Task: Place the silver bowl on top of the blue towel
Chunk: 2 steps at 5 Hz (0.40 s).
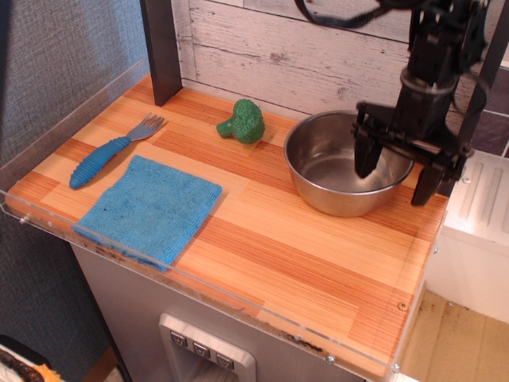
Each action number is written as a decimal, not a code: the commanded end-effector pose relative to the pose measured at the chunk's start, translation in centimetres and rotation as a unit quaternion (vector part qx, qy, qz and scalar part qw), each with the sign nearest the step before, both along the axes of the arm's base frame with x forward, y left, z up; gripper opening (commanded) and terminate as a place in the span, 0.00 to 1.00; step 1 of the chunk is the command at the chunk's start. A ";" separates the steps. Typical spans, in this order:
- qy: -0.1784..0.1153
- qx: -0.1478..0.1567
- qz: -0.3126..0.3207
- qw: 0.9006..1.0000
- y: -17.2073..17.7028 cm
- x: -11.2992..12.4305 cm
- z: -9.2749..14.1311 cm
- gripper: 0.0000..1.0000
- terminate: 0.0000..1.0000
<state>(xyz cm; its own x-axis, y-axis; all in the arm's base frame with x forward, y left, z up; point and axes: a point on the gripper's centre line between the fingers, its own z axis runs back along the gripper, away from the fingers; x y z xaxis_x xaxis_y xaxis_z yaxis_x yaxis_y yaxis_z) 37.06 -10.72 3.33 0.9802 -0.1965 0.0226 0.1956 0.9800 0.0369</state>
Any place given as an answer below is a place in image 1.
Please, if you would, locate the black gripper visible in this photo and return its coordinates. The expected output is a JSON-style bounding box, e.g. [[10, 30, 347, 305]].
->
[[352, 75, 471, 206]]

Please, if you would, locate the stainless steel bowl pan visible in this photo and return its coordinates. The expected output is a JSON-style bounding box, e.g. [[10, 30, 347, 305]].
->
[[284, 111, 414, 217]]

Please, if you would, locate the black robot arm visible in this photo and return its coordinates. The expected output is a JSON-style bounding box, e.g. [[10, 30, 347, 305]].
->
[[352, 1, 489, 206]]

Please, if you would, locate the blue cloth napkin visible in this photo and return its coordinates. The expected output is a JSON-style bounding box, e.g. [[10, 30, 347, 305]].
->
[[72, 155, 223, 271]]

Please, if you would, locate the green toy broccoli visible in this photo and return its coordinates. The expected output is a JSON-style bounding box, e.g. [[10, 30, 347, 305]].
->
[[216, 99, 265, 144]]

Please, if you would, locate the grey cabinet with dispenser panel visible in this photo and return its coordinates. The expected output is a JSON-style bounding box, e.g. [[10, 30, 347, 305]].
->
[[72, 245, 360, 381]]

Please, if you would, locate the clear acrylic table guard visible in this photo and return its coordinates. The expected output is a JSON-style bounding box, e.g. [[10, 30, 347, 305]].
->
[[2, 77, 447, 381]]

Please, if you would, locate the orange object at corner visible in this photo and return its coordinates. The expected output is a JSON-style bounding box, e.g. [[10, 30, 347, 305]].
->
[[33, 364, 62, 382]]

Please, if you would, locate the dark right shelf post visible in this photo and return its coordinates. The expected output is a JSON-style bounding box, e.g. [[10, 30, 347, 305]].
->
[[458, 1, 508, 149]]

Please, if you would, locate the dark shelf post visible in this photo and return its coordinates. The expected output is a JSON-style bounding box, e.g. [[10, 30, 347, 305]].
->
[[458, 1, 508, 149], [140, 0, 182, 106]]

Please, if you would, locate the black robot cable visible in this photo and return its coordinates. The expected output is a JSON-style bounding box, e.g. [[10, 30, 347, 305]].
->
[[293, 0, 402, 29]]

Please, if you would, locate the dark left shelf post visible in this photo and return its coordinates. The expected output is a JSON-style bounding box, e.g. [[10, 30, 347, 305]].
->
[[140, 0, 182, 106]]

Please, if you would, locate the blue handled toy fork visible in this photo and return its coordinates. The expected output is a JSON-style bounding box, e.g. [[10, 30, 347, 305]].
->
[[69, 113, 165, 189]]

